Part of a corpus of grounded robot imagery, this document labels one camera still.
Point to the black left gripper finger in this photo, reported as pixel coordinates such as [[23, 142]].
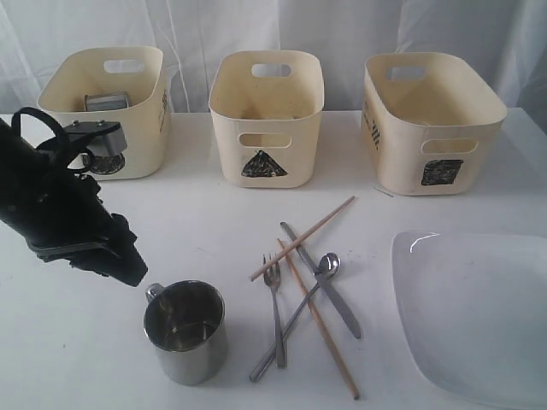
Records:
[[123, 261]]

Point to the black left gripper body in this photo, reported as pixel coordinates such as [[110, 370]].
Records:
[[54, 207]]

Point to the large steel mug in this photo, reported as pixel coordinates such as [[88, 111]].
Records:
[[185, 322]]

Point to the small steel cup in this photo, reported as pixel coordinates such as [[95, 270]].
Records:
[[107, 102]]

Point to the wooden chopstick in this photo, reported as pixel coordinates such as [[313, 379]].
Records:
[[300, 239], [326, 335]]

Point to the steel fork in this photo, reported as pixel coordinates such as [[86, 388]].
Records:
[[272, 280]]

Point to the steel table knife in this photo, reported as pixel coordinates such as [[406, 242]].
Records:
[[320, 282]]

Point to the cream bin with circle mark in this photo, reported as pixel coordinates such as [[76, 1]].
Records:
[[134, 70]]

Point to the steel long spoon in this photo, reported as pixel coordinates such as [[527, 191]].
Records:
[[268, 358]]

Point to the cream bin with triangle mark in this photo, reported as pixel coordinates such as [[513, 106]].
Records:
[[266, 108]]

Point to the cream bin with square mark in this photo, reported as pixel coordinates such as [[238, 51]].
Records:
[[428, 120]]

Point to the white square plate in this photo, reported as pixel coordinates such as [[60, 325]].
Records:
[[473, 311]]

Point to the white backdrop curtain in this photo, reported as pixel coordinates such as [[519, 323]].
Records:
[[504, 41]]

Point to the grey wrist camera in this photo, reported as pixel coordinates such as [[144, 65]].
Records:
[[102, 138]]

